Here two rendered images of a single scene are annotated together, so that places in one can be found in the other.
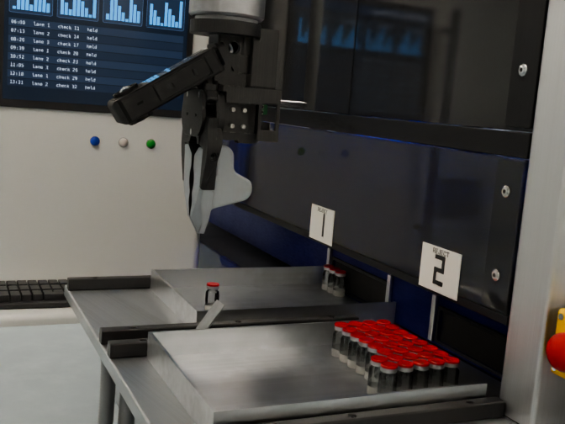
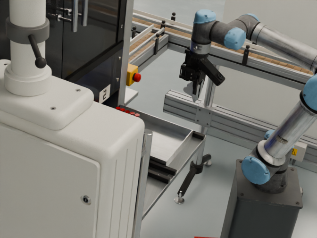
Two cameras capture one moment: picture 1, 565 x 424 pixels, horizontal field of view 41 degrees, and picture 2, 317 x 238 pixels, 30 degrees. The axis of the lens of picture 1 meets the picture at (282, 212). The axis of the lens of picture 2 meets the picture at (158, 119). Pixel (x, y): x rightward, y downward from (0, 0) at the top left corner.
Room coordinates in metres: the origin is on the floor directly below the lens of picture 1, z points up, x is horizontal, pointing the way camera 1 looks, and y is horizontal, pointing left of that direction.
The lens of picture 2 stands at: (2.22, 1.43, 2.23)
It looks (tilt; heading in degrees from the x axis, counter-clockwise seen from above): 32 degrees down; 227
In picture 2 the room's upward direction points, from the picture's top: 8 degrees clockwise
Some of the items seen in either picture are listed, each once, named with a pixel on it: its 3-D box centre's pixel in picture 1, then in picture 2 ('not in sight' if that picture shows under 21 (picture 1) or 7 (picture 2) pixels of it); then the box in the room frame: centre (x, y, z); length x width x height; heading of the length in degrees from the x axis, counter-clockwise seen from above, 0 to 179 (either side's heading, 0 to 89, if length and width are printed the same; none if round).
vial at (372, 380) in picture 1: (377, 376); not in sight; (0.88, -0.13, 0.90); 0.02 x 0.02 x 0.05
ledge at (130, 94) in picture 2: not in sight; (118, 94); (0.77, -0.39, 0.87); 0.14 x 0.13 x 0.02; 115
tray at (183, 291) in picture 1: (268, 295); not in sight; (1.25, 0.01, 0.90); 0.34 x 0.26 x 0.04; 115
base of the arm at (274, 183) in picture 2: not in sight; (271, 172); (0.55, 0.36, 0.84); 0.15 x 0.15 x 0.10
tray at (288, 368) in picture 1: (308, 369); (141, 134); (0.90, -0.05, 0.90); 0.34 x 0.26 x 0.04; 115
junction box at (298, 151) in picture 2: not in sight; (293, 149); (-0.12, 0.03, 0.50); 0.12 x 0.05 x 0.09; 115
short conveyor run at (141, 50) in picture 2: not in sight; (128, 56); (0.56, -0.59, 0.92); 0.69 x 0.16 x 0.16; 25
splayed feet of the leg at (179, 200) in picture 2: not in sight; (195, 172); (0.05, -0.48, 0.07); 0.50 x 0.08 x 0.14; 25
